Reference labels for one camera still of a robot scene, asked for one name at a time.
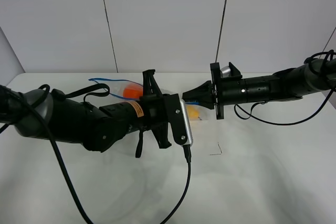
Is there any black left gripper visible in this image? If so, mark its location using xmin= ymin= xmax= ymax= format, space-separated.
xmin=135 ymin=69 xmax=171 ymax=158

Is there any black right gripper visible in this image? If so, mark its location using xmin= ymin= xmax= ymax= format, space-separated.
xmin=182 ymin=62 xmax=244 ymax=120

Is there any clear zip file bag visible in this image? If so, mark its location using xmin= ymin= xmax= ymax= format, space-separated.
xmin=88 ymin=78 xmax=210 ymax=121

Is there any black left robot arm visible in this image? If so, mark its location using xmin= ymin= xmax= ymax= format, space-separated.
xmin=1 ymin=70 xmax=177 ymax=158

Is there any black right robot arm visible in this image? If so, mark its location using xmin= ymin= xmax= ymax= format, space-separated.
xmin=182 ymin=55 xmax=335 ymax=120

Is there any yellow pear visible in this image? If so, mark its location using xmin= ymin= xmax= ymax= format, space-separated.
xmin=186 ymin=104 xmax=202 ymax=121

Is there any orange fruit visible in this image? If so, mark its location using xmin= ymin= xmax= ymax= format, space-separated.
xmin=122 ymin=82 xmax=143 ymax=99

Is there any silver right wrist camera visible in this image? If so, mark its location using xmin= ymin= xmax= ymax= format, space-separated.
xmin=220 ymin=66 xmax=231 ymax=78

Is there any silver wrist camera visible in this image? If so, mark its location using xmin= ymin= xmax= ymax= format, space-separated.
xmin=220 ymin=66 xmax=231 ymax=78
xmin=164 ymin=94 xmax=193 ymax=146

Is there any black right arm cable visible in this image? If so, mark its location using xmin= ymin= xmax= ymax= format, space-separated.
xmin=234 ymin=49 xmax=336 ymax=125

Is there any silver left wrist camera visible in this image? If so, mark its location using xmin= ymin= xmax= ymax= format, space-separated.
xmin=164 ymin=94 xmax=193 ymax=146

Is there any black camera cable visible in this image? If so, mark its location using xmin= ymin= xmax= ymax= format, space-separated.
xmin=23 ymin=98 xmax=193 ymax=224

